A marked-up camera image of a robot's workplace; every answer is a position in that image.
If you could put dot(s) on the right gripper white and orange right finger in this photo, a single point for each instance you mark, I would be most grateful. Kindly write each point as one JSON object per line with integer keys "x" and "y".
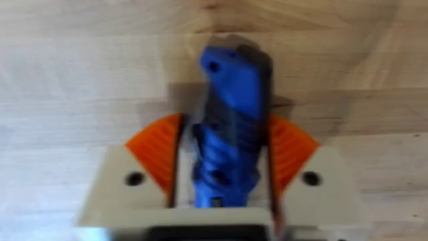
{"x": 301, "y": 177}

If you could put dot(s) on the right gripper white and orange left finger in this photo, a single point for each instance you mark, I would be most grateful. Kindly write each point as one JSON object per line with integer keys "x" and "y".
{"x": 147, "y": 174}

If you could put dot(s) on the blue electric screwdriver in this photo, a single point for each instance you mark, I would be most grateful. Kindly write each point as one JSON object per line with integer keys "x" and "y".
{"x": 230, "y": 127}

